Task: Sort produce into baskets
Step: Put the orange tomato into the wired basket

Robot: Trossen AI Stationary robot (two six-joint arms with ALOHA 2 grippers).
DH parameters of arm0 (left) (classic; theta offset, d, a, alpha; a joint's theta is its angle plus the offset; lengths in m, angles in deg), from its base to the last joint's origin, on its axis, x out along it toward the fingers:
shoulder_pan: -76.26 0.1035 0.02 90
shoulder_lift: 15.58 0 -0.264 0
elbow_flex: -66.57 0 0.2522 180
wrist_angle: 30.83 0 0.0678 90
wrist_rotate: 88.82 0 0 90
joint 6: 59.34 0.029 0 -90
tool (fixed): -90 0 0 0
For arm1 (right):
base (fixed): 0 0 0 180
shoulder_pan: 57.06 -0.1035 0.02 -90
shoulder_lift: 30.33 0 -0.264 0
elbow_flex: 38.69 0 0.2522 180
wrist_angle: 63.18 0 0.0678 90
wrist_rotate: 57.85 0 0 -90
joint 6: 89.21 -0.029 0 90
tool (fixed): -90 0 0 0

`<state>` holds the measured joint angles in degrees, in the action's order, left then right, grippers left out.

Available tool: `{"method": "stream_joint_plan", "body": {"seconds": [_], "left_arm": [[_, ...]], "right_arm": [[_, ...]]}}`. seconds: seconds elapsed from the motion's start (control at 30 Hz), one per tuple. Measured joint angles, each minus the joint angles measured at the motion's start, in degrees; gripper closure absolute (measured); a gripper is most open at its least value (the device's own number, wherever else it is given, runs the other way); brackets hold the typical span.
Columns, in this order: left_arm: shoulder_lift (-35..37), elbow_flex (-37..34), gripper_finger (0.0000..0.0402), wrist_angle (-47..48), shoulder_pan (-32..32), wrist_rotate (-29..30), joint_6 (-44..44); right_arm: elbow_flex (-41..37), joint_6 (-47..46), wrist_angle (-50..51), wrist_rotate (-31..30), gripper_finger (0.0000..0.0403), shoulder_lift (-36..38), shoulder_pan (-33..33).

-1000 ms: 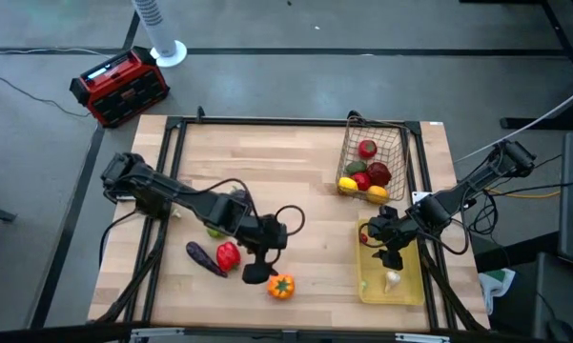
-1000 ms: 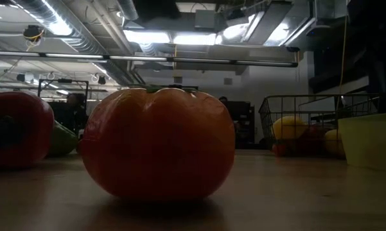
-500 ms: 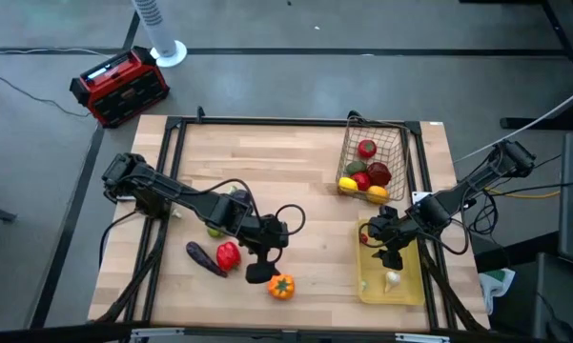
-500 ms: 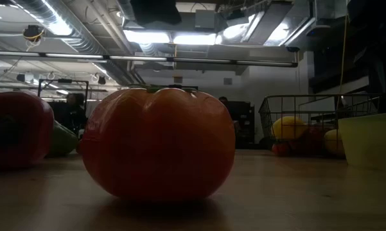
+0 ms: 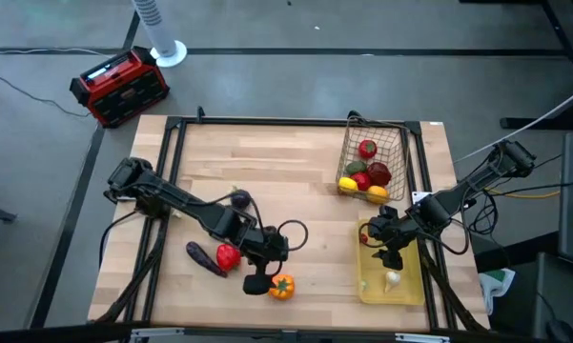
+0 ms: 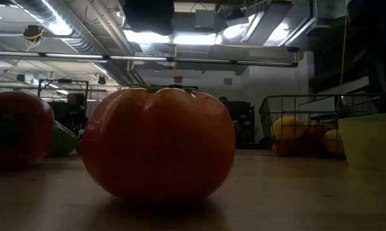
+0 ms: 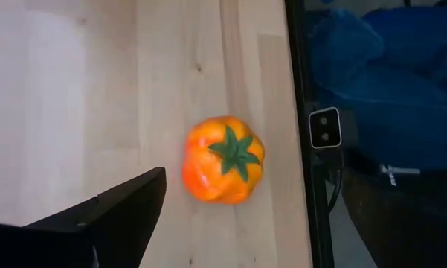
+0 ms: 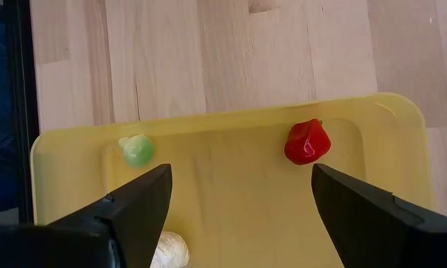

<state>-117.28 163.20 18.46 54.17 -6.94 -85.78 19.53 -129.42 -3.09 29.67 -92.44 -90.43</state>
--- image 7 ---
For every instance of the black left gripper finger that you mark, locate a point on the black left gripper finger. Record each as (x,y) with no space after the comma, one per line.
(78,242)

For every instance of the orange tomato with green stem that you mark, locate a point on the orange tomato with green stem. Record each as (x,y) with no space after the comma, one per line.
(208,171)

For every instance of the black bag with white print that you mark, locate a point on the black bag with white print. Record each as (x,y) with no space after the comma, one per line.
(401,223)

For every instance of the blue fabric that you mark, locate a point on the blue fabric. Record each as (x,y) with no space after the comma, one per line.
(394,93)

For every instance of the small white-rimmed camera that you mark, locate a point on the small white-rimmed camera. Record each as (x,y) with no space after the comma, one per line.
(325,128)

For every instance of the black aluminium table frame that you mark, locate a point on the black aluminium table frame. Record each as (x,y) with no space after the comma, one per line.
(301,74)

